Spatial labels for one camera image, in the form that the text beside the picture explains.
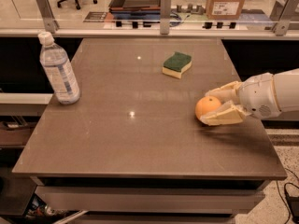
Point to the cardboard box with label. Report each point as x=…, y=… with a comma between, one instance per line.
x=224, y=9

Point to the right metal glass bracket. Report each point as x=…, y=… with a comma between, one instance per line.
x=284, y=14

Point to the orange fruit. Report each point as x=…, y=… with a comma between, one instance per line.
x=205, y=105

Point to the left metal glass bracket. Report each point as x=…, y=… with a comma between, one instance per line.
x=50, y=24

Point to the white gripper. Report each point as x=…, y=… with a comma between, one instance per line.
x=259, y=96

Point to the middle metal glass bracket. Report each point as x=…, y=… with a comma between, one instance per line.
x=165, y=10

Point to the metal glass bracket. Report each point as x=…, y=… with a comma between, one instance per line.
x=50, y=24
x=284, y=14
x=165, y=10

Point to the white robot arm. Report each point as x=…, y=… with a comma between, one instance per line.
x=286, y=85

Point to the green yellow sponge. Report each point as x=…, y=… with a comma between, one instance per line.
x=177, y=64

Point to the clear plastic water bottle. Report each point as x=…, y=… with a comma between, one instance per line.
x=58, y=69

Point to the grey drawer front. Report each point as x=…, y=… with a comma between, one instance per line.
x=177, y=201

